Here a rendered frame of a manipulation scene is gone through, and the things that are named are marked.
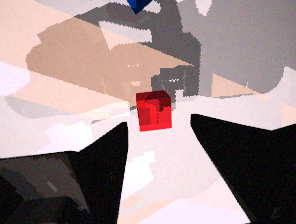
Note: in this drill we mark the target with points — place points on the dark blue cube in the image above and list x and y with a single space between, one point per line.
138 5

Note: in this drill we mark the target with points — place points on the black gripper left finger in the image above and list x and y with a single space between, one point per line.
93 177

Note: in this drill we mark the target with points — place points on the dark red cube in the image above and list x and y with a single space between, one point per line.
154 110

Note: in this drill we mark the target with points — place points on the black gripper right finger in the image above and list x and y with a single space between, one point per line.
257 165

